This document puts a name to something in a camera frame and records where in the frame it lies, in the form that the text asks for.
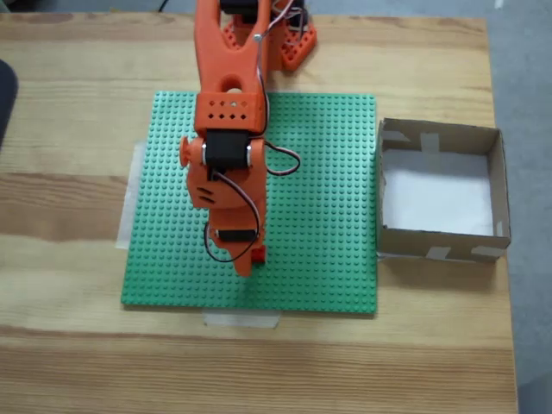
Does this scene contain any green lego baseplate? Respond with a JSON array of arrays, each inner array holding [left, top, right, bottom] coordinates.
[[120, 89, 380, 319]]

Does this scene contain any open cardboard box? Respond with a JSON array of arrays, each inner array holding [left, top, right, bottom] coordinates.
[[375, 117, 513, 265]]

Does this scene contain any masking tape strip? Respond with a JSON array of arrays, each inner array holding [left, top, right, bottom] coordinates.
[[114, 140, 147, 251], [201, 309, 282, 331]]

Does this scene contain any white paper sheet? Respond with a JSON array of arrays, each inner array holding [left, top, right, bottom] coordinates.
[[381, 148, 495, 237]]

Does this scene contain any black rounded object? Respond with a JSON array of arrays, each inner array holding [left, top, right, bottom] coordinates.
[[0, 59, 21, 150]]

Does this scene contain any thin gripper motor cable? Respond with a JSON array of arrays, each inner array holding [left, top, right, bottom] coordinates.
[[203, 34, 302, 264]]

